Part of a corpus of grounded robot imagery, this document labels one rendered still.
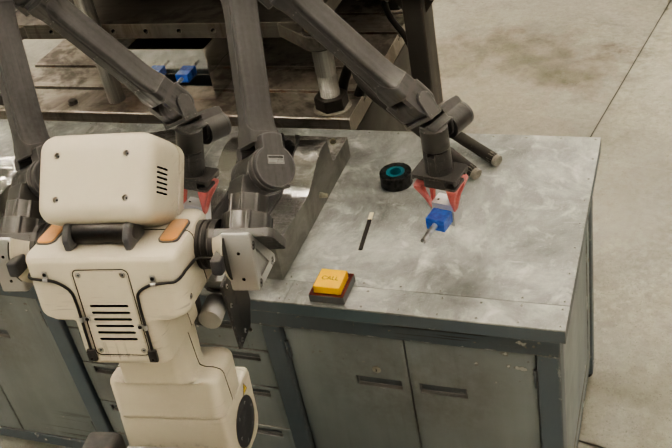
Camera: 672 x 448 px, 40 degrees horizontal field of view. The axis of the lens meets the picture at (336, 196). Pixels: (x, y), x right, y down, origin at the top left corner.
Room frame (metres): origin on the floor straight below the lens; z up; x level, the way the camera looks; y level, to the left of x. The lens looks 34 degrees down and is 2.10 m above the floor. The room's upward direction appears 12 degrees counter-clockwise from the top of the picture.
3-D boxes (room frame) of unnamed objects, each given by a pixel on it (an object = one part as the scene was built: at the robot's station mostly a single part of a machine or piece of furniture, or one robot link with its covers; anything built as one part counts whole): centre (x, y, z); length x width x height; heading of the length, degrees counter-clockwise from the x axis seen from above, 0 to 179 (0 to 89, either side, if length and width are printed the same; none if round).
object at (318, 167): (1.90, 0.16, 0.87); 0.50 x 0.26 x 0.14; 155
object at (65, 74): (2.95, 0.33, 0.76); 1.30 x 0.84 x 0.07; 65
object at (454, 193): (1.56, -0.23, 0.99); 0.07 x 0.07 x 0.09; 53
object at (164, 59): (2.85, 0.32, 0.87); 0.50 x 0.27 x 0.17; 155
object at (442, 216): (1.54, -0.20, 0.93); 0.13 x 0.05 x 0.05; 142
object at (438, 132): (1.57, -0.22, 1.12); 0.07 x 0.06 x 0.07; 133
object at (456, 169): (1.57, -0.22, 1.06); 0.10 x 0.07 x 0.07; 53
